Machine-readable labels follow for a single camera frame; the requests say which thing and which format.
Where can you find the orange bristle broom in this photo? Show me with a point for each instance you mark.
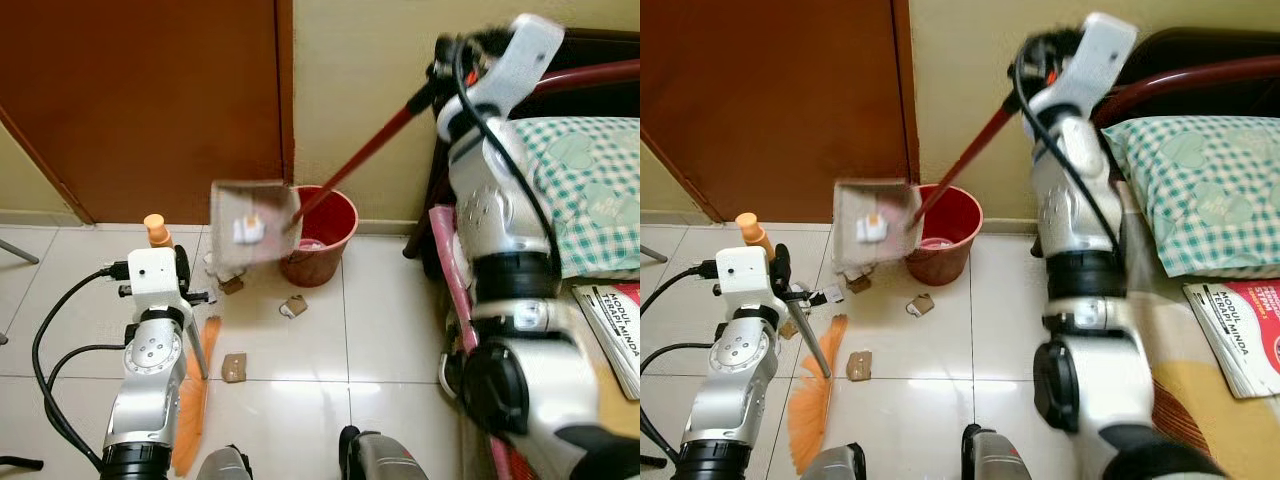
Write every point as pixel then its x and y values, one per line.
pixel 190 420
pixel 815 410

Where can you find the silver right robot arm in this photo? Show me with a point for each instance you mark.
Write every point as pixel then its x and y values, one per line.
pixel 520 330
pixel 1090 340

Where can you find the small brown cardboard scrap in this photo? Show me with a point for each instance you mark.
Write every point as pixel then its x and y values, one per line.
pixel 858 284
pixel 233 286

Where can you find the white paper scrap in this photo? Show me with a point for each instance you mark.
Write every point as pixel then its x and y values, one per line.
pixel 875 230
pixel 248 232

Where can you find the large brown cardboard scrap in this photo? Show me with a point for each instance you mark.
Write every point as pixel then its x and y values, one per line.
pixel 234 368
pixel 859 366

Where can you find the brown and white cardboard scrap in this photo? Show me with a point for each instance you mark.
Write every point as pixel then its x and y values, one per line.
pixel 295 308
pixel 921 305

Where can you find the red plastic bucket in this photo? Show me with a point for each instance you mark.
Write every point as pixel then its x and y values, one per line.
pixel 950 262
pixel 325 262

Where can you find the grey metal furniture leg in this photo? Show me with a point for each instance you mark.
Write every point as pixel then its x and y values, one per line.
pixel 15 250
pixel 652 254

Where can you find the brown wooden door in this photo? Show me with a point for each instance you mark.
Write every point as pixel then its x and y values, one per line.
pixel 780 100
pixel 140 100

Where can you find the robot left leg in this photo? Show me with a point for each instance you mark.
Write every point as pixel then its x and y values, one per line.
pixel 222 468
pixel 832 468

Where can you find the robot leg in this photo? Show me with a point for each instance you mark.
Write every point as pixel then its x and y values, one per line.
pixel 385 460
pixel 222 468
pixel 1005 462
pixel 832 468

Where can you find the green checked pillow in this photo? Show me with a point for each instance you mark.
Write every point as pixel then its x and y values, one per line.
pixel 1200 190
pixel 590 180

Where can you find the red and white booklet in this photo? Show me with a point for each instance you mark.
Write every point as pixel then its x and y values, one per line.
pixel 1240 330
pixel 615 320

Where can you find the black furniture foot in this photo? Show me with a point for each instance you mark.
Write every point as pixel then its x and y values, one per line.
pixel 20 462
pixel 650 461

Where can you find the robot right leg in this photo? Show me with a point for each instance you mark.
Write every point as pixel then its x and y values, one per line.
pixel 1005 462
pixel 385 460

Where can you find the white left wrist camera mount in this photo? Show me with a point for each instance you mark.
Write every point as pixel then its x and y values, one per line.
pixel 742 275
pixel 152 275

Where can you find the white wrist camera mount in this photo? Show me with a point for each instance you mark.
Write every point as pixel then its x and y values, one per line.
pixel 525 55
pixel 742 275
pixel 152 275
pixel 1100 50

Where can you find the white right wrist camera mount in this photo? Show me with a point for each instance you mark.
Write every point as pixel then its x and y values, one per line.
pixel 1100 50
pixel 525 55

